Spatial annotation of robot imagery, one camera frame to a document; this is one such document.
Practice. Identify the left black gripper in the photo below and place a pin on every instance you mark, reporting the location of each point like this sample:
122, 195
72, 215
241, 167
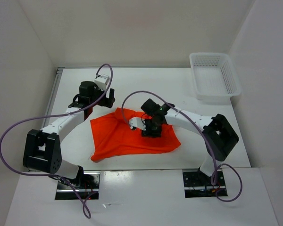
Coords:
108, 102

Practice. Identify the white plastic basket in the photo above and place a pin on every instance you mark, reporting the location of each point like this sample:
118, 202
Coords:
214, 76

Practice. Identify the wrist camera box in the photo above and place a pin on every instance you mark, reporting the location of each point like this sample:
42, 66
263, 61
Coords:
102, 81
137, 123

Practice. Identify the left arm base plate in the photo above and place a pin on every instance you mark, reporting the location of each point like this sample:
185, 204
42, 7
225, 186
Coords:
89, 189

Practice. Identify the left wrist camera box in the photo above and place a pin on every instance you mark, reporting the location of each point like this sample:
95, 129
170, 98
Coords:
102, 81

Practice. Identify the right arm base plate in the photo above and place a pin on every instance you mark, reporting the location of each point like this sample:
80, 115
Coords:
198, 185

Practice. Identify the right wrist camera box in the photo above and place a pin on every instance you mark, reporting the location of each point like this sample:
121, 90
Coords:
137, 123

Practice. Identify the orange mesh shorts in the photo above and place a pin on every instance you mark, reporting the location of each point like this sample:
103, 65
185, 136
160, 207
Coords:
113, 137

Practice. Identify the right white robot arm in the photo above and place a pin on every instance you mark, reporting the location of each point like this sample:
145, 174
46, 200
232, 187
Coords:
219, 136

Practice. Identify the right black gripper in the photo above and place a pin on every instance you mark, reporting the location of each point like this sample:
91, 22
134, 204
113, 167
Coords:
148, 132

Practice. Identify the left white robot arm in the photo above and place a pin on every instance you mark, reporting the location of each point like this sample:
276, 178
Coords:
43, 147

